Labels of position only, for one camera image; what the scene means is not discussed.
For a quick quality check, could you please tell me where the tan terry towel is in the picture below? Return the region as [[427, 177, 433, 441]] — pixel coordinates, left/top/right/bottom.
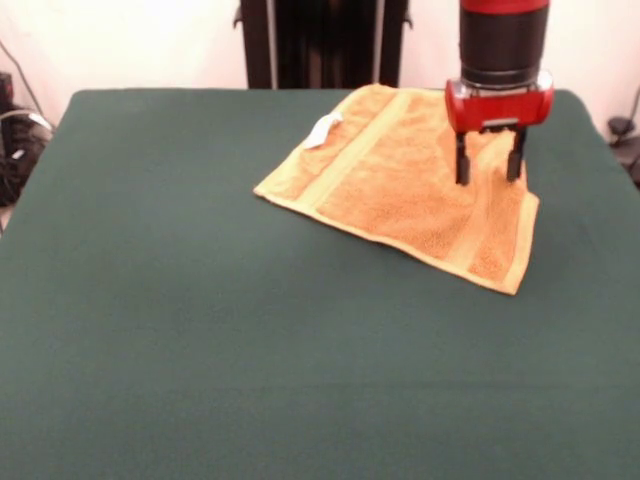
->
[[253, 83, 541, 297]]

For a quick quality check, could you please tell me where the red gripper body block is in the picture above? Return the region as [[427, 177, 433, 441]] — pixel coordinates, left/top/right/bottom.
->
[[444, 69, 556, 135]]

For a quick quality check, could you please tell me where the dark green table cloth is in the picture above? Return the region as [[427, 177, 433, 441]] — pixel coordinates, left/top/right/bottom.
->
[[0, 87, 640, 480]]

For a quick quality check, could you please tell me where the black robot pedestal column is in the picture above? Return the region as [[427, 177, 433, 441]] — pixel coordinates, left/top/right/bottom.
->
[[232, 0, 414, 90]]

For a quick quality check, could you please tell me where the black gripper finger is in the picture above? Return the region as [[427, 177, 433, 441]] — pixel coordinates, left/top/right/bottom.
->
[[505, 125, 529, 183], [453, 130, 472, 187]]

